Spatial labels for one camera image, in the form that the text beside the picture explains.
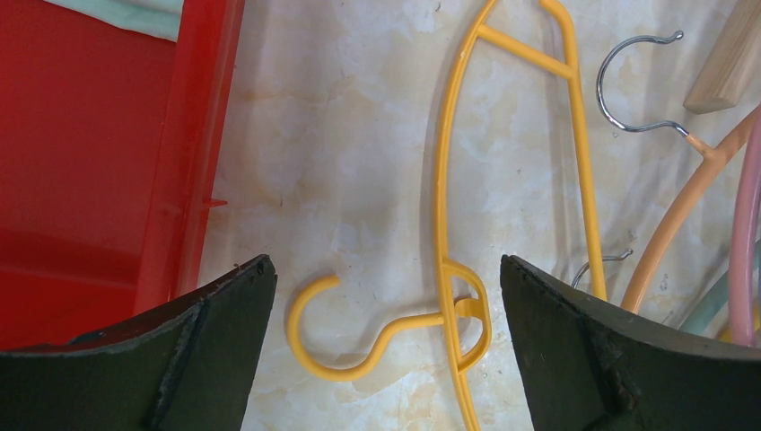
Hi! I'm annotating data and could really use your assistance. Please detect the green hanger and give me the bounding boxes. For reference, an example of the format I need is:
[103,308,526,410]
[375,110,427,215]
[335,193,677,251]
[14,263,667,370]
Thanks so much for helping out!
[679,240,760,335]

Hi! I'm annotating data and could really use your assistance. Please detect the peach orange hanger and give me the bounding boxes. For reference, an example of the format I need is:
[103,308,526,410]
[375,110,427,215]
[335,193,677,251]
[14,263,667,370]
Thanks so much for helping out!
[595,30,760,314]

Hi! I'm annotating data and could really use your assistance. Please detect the light green cartoon cloth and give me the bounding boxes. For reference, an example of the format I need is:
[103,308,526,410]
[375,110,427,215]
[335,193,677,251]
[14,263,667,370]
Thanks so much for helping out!
[48,0,184,42]

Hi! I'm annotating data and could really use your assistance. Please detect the wooden hanger rack frame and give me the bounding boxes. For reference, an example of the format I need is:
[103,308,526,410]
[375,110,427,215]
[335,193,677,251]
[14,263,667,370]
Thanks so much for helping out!
[683,0,760,115]

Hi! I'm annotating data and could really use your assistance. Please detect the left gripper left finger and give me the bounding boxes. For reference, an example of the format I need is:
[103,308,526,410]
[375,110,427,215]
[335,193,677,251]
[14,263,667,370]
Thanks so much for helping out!
[1,254,277,430]

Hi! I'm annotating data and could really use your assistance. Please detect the red plastic bin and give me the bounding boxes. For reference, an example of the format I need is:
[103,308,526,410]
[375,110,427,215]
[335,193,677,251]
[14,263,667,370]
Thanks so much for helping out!
[1,1,244,350]

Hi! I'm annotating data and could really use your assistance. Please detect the pink hanger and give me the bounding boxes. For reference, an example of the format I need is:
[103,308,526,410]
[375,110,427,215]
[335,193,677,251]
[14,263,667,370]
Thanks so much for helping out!
[729,115,760,347]

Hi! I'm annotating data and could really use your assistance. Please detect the yellow-orange plastic hook hanger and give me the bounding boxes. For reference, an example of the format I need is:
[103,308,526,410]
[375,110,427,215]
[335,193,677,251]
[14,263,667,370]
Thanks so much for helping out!
[286,0,608,430]

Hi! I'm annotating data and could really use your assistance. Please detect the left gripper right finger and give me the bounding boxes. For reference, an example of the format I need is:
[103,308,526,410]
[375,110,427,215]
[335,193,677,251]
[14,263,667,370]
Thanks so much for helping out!
[500,256,760,430]

